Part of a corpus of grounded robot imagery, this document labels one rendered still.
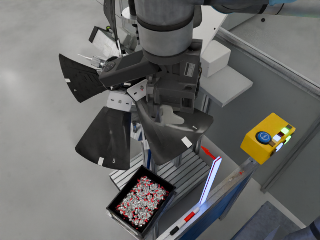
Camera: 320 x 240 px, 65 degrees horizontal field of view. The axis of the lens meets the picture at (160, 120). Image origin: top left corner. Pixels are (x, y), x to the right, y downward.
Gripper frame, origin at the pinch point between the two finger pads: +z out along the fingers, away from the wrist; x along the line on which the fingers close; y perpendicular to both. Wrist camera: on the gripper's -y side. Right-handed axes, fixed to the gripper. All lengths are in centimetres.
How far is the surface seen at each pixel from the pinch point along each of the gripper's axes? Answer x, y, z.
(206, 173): 51, 15, 134
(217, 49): 82, 9, 46
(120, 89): 23.1, -20.5, 19.7
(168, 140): 8.9, -0.9, 23.3
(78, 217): 1, -67, 136
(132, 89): 24.4, -16.8, 20.1
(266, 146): 19.5, 30.5, 33.9
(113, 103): 22.7, -24.7, 27.5
